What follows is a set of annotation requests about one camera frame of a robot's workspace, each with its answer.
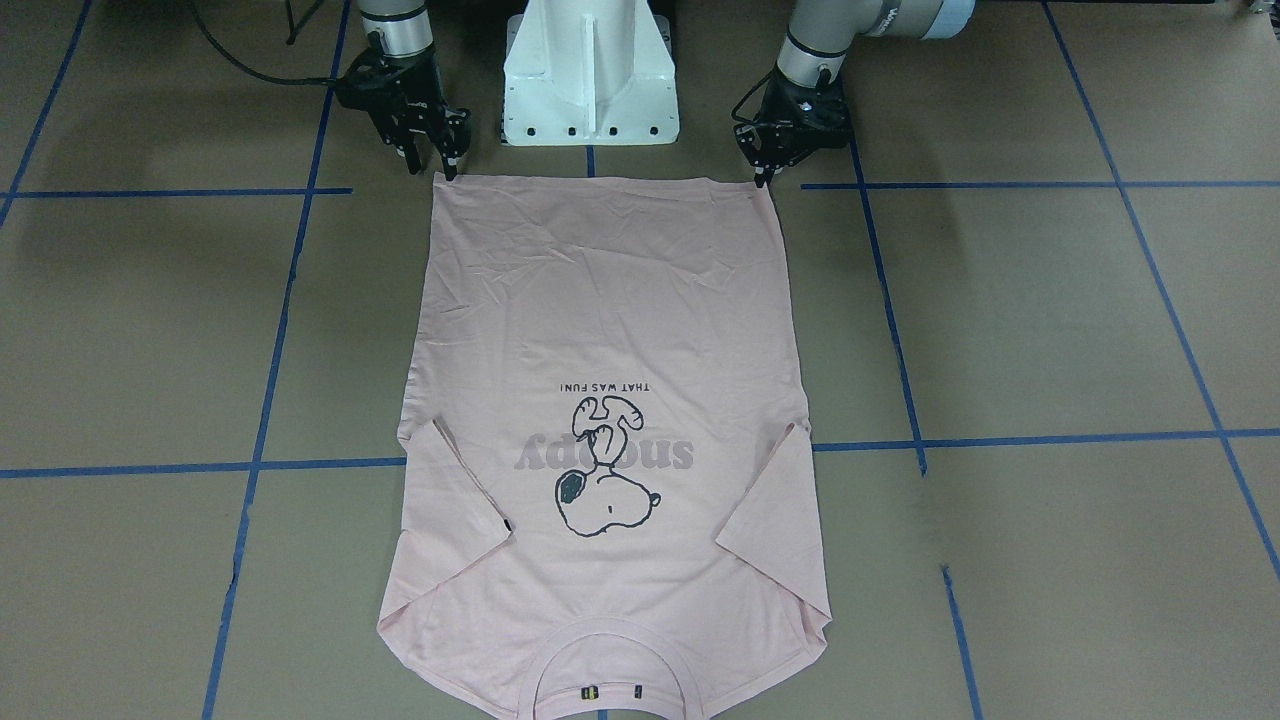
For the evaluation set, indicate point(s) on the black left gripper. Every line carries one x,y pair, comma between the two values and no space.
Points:
822,104

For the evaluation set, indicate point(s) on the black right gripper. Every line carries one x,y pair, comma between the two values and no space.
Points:
421,92

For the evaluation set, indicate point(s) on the pink Snoopy t-shirt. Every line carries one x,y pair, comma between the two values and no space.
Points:
609,498

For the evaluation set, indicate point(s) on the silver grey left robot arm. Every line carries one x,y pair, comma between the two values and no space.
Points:
820,34

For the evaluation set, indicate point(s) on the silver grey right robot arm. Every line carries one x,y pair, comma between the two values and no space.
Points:
398,28

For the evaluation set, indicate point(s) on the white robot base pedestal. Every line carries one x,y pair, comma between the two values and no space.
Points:
579,73

